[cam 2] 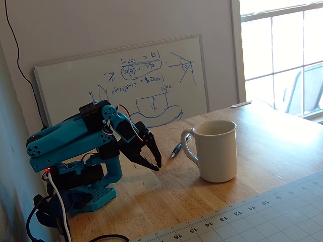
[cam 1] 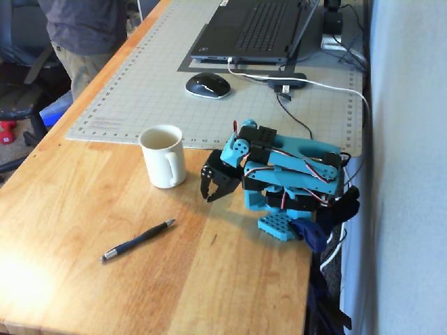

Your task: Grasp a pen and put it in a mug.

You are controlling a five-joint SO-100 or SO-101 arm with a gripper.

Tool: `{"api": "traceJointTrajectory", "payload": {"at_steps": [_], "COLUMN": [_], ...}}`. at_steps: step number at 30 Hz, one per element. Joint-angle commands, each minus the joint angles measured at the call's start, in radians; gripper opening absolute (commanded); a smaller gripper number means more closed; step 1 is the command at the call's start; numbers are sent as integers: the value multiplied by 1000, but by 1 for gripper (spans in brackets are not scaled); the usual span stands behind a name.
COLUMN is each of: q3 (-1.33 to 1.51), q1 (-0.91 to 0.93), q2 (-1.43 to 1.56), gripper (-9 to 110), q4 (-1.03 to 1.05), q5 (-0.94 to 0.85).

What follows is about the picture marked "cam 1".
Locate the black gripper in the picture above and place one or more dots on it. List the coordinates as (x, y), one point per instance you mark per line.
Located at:
(221, 178)

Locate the dark blue pen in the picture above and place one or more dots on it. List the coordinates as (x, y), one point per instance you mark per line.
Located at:
(139, 240)

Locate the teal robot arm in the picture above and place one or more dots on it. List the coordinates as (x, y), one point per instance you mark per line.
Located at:
(297, 167)

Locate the white ceramic mug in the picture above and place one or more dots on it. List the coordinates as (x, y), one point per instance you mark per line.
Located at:
(160, 164)

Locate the black and silver mouse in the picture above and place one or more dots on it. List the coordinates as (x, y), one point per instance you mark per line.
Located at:
(207, 85)

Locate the blue table clamp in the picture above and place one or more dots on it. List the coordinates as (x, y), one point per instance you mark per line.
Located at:
(311, 234)

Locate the grey gridded cutting mat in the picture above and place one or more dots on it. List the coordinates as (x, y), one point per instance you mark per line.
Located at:
(146, 87)

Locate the black usb hub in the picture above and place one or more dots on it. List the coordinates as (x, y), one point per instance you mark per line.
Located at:
(286, 80)

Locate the dark navy table clamp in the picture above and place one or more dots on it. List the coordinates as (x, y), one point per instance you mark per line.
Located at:
(344, 207)

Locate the dark grey laptop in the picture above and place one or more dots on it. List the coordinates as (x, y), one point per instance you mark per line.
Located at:
(258, 28)

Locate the blue plastic box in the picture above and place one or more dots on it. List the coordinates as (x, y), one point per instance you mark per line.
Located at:
(56, 110)

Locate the grey stand base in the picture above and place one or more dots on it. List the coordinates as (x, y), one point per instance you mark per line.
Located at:
(328, 43)

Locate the person in grey shirt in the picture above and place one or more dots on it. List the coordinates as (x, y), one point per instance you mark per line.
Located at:
(87, 35)

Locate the red dumbbell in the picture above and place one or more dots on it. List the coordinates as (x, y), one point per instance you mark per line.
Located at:
(7, 132)

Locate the black office chair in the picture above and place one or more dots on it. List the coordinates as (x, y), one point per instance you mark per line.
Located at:
(21, 87)

